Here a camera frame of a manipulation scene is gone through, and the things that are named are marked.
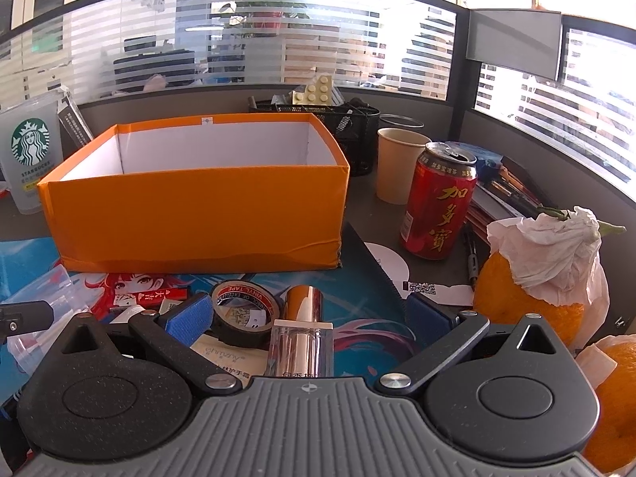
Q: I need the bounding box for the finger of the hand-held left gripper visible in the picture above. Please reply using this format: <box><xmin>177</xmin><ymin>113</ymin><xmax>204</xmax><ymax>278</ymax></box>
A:
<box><xmin>0</xmin><ymin>300</ymin><xmax>55</xmax><ymax>334</ymax></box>

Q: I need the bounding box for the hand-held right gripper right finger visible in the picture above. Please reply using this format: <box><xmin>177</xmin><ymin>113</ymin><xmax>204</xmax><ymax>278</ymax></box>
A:
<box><xmin>375</xmin><ymin>292</ymin><xmax>576</xmax><ymax>394</ymax></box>

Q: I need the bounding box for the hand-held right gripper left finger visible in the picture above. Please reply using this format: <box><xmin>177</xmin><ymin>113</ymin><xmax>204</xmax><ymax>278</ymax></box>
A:
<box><xmin>60</xmin><ymin>292</ymin><xmax>239</xmax><ymax>393</ymax></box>

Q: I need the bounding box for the black tape roll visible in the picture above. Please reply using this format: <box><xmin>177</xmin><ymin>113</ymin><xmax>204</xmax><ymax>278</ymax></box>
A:
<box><xmin>209</xmin><ymin>281</ymin><xmax>282</xmax><ymax>349</ymax></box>

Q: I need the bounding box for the beige packet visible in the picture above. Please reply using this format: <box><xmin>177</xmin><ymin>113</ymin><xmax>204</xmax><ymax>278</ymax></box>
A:
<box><xmin>191</xmin><ymin>334</ymin><xmax>270</xmax><ymax>389</ymax></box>

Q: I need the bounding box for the orange cardboard box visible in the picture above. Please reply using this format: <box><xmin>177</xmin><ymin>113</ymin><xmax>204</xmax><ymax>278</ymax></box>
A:
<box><xmin>37</xmin><ymin>112</ymin><xmax>351</xmax><ymax>275</ymax></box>

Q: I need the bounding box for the clear rose gold bottle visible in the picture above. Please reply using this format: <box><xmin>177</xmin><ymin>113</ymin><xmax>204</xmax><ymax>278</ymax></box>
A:
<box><xmin>263</xmin><ymin>284</ymin><xmax>335</xmax><ymax>377</ymax></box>

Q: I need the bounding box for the red small pack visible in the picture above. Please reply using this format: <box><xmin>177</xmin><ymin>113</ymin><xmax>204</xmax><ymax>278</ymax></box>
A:
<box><xmin>110</xmin><ymin>287</ymin><xmax>193</xmax><ymax>317</ymax></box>

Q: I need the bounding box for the white paper sheet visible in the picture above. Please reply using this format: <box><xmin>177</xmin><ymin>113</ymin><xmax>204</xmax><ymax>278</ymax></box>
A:
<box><xmin>364</xmin><ymin>242</ymin><xmax>476</xmax><ymax>307</ymax></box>

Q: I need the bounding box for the printed cartoon desk mat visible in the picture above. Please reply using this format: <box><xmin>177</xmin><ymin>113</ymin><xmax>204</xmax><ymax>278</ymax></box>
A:
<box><xmin>0</xmin><ymin>223</ymin><xmax>415</xmax><ymax>411</ymax></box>

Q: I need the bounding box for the black pen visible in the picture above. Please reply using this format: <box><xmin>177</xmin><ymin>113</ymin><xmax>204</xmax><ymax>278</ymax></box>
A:
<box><xmin>463</xmin><ymin>223</ymin><xmax>481</xmax><ymax>290</ymax></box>

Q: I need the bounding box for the orange fruit with stem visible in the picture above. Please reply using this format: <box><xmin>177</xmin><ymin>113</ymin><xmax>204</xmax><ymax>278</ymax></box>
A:
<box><xmin>472</xmin><ymin>205</ymin><xmax>628</xmax><ymax>349</ymax></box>

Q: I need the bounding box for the red drink can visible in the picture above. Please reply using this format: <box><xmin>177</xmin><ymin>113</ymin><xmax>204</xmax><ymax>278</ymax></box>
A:
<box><xmin>399</xmin><ymin>142</ymin><xmax>478</xmax><ymax>261</ymax></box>

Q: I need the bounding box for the crumpled white tissue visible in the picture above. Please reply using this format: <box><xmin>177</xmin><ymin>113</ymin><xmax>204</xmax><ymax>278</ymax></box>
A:
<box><xmin>486</xmin><ymin>206</ymin><xmax>610</xmax><ymax>307</ymax></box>

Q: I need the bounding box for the stack of books and pens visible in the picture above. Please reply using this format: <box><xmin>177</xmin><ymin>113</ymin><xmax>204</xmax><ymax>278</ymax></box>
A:
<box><xmin>464</xmin><ymin>151</ymin><xmax>546</xmax><ymax>240</ymax></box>

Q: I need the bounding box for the beige paper cup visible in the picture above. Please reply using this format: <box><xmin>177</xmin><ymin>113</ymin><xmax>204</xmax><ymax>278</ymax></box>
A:
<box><xmin>375</xmin><ymin>128</ymin><xmax>433</xmax><ymax>206</ymax></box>

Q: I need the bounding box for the clear plastic cup green logo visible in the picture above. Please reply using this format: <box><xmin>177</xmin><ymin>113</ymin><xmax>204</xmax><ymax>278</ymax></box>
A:
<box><xmin>0</xmin><ymin>92</ymin><xmax>66</xmax><ymax>215</ymax></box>

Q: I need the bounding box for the blue package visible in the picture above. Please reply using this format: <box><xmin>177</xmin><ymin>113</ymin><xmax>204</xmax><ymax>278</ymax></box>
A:
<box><xmin>472</xmin><ymin>145</ymin><xmax>504</xmax><ymax>171</ymax></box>

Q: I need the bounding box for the black mesh desk organizer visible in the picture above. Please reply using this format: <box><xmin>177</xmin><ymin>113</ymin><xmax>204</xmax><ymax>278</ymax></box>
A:
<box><xmin>248</xmin><ymin>95</ymin><xmax>381</xmax><ymax>178</ymax></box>

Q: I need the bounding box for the black printed stand card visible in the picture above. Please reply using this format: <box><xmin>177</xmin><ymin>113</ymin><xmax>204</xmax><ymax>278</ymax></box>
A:
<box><xmin>56</xmin><ymin>84</ymin><xmax>96</xmax><ymax>151</ymax></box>

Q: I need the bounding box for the black office chair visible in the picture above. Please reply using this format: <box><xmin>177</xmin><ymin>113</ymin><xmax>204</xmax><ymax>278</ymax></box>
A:
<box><xmin>112</xmin><ymin>35</ymin><xmax>198</xmax><ymax>93</ymax></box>

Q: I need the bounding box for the yellow building block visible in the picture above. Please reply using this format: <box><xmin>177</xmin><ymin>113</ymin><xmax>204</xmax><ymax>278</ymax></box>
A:
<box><xmin>291</xmin><ymin>74</ymin><xmax>335</xmax><ymax>106</ymax></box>

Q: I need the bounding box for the grey computer monitor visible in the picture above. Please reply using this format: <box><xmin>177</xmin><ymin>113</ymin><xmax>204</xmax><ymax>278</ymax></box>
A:
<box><xmin>466</xmin><ymin>8</ymin><xmax>562</xmax><ymax>81</ymax></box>

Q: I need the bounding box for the green potted plant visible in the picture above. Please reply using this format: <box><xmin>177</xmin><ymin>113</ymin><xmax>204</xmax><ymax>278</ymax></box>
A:
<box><xmin>233</xmin><ymin>0</ymin><xmax>312</xmax><ymax>31</ymax></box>

